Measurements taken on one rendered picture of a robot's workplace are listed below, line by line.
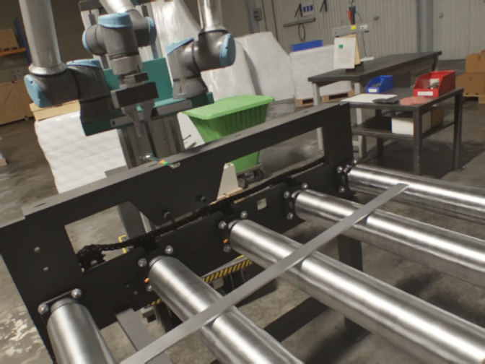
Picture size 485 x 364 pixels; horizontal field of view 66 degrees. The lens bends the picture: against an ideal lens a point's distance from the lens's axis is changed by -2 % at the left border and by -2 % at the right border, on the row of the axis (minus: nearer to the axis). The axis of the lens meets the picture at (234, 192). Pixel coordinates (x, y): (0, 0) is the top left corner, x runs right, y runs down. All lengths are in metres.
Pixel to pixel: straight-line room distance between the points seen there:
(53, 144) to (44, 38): 2.93
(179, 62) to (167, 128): 0.39
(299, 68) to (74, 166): 4.89
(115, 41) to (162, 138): 1.09
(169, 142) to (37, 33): 0.86
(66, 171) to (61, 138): 0.38
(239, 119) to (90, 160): 1.80
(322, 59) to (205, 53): 6.08
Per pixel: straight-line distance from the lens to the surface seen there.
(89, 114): 1.88
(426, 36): 11.92
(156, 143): 2.19
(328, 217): 1.31
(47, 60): 1.79
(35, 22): 1.74
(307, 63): 7.88
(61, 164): 4.66
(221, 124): 3.70
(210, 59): 1.91
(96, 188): 1.11
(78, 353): 0.95
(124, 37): 1.18
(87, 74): 1.87
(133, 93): 1.20
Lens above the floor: 1.47
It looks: 22 degrees down
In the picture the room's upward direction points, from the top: 11 degrees counter-clockwise
